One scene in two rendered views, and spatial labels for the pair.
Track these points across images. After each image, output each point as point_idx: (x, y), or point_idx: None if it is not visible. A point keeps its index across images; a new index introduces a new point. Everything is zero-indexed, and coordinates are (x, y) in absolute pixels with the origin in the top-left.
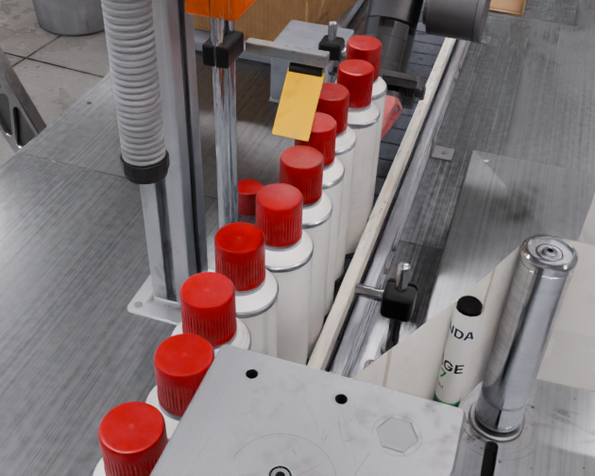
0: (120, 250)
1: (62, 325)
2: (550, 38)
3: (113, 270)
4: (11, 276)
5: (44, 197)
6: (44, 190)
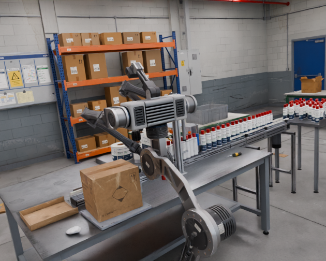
0: (184, 177)
1: (195, 172)
2: (71, 195)
3: (186, 175)
4: (199, 176)
5: (191, 183)
6: (190, 184)
